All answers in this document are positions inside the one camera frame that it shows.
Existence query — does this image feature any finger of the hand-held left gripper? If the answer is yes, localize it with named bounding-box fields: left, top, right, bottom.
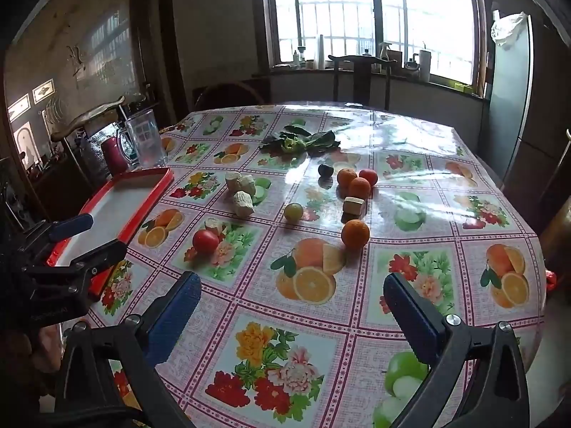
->
left=20, top=241, right=129, bottom=287
left=20, top=213, right=94, bottom=250

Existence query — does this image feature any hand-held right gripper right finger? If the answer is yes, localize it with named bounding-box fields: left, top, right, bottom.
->
left=383, top=272, right=531, bottom=428

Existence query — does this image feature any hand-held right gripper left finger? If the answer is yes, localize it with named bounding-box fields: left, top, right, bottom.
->
left=42, top=271, right=202, bottom=428

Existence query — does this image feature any red rimmed white tray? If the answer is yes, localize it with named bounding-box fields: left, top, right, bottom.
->
left=45, top=167, right=176, bottom=301

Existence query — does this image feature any large orange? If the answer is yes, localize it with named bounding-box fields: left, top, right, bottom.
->
left=341, top=219, right=371, bottom=250

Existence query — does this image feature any beige cube block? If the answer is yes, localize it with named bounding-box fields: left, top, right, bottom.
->
left=342, top=196, right=367, bottom=220

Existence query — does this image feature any dark wooden sideboard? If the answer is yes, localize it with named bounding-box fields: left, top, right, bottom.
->
left=0, top=152, right=108, bottom=224

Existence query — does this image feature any large red tomato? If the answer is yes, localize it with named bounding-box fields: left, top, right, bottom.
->
left=192, top=229, right=221, bottom=255

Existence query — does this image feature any red thermos flask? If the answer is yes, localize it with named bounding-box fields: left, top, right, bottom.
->
left=101, top=137, right=130, bottom=177

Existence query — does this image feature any clear glass mug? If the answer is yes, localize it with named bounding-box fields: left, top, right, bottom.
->
left=117, top=109, right=168, bottom=171

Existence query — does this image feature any round back wooden chair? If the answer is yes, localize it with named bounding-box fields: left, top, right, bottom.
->
left=194, top=81, right=268, bottom=112

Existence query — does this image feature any leafy green vegetable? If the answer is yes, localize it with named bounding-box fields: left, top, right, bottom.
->
left=260, top=126, right=340, bottom=157

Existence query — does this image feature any grey refrigerator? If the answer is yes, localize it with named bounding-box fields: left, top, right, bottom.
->
left=484, top=13, right=536, bottom=179

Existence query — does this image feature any dark wooden chair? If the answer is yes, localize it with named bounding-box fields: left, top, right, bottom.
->
left=328, top=55, right=398, bottom=110

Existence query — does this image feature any white jug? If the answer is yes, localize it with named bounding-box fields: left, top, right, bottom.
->
left=417, top=48, right=433, bottom=83

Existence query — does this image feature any white plastic bag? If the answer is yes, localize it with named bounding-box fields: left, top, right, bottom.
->
left=491, top=11, right=529, bottom=47

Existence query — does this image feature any barred window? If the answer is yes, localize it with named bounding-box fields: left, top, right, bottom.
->
left=268, top=0, right=487, bottom=85

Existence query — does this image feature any brass rail glossy chair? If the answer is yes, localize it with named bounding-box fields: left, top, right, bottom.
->
left=50, top=96, right=150, bottom=197

